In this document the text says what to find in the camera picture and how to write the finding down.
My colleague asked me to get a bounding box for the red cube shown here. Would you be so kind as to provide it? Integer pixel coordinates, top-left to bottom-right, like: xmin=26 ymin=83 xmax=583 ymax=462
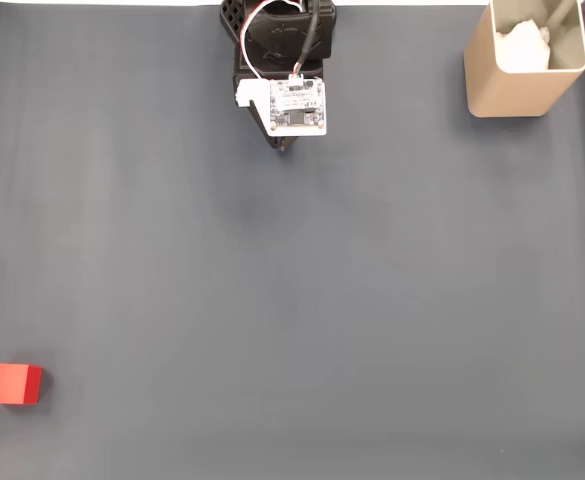
xmin=0 ymin=363 xmax=44 ymax=405

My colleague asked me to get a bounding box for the tan box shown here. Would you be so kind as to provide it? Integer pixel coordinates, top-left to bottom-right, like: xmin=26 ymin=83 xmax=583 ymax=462
xmin=463 ymin=0 xmax=585 ymax=119

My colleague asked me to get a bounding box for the white crumpled tissue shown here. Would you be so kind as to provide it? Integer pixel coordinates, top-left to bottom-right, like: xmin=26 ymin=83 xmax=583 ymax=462
xmin=494 ymin=19 xmax=553 ymax=71

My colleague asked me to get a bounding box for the white camera board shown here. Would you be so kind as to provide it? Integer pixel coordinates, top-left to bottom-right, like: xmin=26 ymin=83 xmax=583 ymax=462
xmin=235 ymin=77 xmax=328 ymax=137

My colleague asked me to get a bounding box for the long red white servo cable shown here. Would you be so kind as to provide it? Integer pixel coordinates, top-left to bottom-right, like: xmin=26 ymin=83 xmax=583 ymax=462
xmin=239 ymin=0 xmax=306 ymax=81

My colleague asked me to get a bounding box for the black camera cable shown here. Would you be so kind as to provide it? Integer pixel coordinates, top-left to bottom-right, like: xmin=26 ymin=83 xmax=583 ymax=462
xmin=291 ymin=0 xmax=323 ymax=84

